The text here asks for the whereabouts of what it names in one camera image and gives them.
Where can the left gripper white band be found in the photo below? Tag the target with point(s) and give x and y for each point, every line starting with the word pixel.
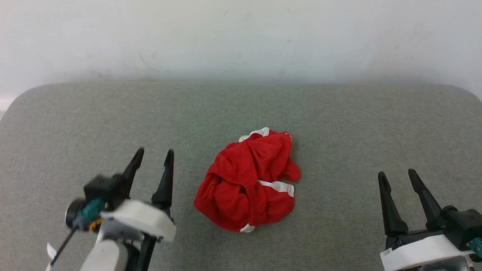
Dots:
pixel 141 220

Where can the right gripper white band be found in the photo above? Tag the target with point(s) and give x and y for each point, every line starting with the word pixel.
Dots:
pixel 420 251

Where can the red garment with white trim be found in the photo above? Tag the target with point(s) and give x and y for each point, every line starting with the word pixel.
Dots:
pixel 244 180

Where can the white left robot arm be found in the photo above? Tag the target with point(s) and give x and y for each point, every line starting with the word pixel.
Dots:
pixel 101 258

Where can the grey-green fabric sofa cushion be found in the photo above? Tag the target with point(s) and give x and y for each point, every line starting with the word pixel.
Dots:
pixel 339 150

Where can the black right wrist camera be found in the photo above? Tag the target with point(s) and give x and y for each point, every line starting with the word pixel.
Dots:
pixel 463 226

